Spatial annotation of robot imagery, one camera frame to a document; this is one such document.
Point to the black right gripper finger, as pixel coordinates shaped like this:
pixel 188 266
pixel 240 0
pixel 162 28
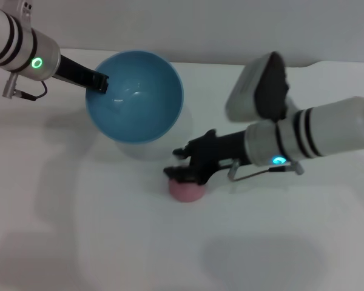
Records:
pixel 182 151
pixel 182 174

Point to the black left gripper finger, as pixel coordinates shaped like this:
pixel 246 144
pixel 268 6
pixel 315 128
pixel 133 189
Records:
pixel 100 82

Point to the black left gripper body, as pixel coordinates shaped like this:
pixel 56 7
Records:
pixel 74 72

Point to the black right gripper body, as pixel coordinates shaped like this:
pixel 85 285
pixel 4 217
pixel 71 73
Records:
pixel 218 151

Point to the pink toy peach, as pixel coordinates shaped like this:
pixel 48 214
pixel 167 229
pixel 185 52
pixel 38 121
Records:
pixel 186 192

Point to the blue bowl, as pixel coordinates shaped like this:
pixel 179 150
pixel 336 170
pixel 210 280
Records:
pixel 139 103

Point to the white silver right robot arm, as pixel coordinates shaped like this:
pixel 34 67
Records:
pixel 315 136

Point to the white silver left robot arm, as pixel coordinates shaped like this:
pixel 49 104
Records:
pixel 21 45

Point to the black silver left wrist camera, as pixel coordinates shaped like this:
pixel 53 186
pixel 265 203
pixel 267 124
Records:
pixel 26 9

